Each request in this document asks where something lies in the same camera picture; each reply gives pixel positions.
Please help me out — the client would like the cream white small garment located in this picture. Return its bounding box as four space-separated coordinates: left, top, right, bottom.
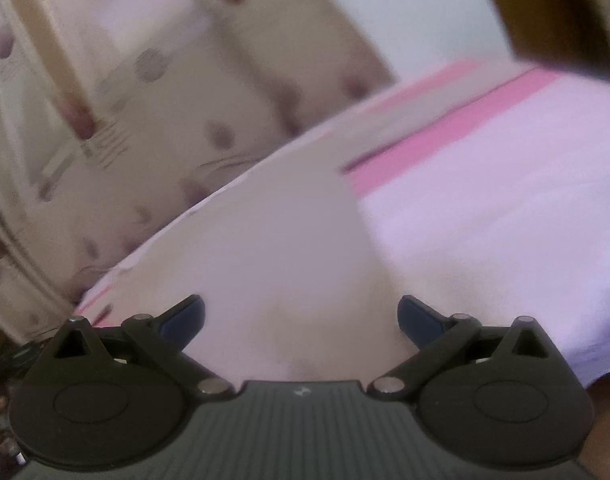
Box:
86 129 421 384

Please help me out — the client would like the pink and lilac bedsheet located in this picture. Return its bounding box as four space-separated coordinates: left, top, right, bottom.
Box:
74 57 610 388

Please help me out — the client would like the beige leaf-patterned curtain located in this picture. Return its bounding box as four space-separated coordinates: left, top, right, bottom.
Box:
0 0 392 342

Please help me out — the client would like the dark wooden headboard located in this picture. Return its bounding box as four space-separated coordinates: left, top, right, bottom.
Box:
493 0 610 81

